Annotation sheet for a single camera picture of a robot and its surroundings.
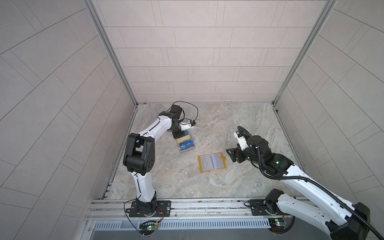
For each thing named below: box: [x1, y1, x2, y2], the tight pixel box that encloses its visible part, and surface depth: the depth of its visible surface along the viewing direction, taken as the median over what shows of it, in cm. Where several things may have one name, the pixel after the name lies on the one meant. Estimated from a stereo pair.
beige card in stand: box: [176, 135, 191, 144], surface depth 93 cm
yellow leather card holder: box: [197, 152, 227, 173], surface depth 88 cm
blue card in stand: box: [179, 139, 195, 151], surface depth 92 cm
